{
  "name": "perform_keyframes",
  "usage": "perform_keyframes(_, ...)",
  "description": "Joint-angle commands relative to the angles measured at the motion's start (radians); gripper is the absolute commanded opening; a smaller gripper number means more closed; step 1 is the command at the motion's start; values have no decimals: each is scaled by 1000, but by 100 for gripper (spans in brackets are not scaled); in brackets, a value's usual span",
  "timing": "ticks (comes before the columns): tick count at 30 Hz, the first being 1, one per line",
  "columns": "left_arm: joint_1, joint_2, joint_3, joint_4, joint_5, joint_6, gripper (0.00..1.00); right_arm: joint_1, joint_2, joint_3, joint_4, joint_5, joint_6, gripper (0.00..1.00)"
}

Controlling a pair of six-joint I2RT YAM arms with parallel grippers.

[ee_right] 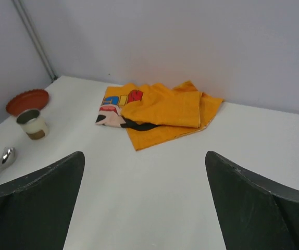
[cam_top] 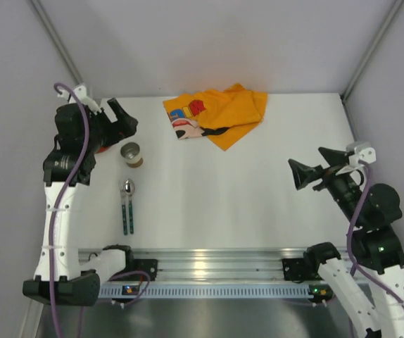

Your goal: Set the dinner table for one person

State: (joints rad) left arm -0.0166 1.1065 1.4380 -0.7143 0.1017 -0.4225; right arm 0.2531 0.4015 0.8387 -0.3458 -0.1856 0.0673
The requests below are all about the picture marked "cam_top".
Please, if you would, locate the fork with green handle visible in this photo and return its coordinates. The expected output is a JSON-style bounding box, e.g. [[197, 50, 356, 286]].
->
[[120, 181, 129, 236]]

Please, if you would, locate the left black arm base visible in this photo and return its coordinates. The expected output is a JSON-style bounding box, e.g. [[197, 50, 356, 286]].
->
[[123, 258, 158, 281]]

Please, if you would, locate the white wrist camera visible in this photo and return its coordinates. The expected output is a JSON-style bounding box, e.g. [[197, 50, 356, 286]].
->
[[72, 83, 102, 113], [346, 141, 377, 167]]

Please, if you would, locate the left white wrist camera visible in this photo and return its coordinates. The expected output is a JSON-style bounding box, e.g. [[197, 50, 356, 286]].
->
[[72, 83, 102, 113]]

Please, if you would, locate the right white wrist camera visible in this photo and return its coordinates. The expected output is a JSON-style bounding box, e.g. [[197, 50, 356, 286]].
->
[[346, 141, 377, 167]]

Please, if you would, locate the slotted grey cable duct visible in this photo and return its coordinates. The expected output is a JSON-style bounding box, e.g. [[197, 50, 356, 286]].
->
[[99, 284, 333, 299]]

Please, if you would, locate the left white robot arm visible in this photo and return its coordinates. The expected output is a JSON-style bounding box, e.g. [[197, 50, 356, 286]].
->
[[23, 99, 138, 306]]

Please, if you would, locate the steel cup with brown base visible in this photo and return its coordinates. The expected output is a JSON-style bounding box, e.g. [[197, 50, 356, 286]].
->
[[120, 142, 143, 168]]

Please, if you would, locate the spoon with green handle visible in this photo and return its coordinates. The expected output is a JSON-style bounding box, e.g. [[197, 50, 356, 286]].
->
[[125, 179, 135, 234]]

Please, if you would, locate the red round plate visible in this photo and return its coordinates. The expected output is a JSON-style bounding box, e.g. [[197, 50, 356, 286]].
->
[[96, 146, 110, 154]]

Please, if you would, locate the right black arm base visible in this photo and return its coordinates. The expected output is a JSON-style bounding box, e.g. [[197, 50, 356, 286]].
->
[[282, 258, 311, 284]]

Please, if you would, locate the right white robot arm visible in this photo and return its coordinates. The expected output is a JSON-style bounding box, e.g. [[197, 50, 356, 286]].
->
[[288, 142, 404, 337]]

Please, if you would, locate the aluminium mounting rail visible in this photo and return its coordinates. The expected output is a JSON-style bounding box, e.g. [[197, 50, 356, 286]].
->
[[133, 248, 304, 283]]

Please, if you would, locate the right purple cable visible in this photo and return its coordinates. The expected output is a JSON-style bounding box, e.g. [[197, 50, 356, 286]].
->
[[346, 160, 404, 338]]

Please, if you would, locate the yellow cartoon print placemat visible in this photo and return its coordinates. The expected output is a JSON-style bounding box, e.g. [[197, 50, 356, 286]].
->
[[163, 83, 268, 151]]

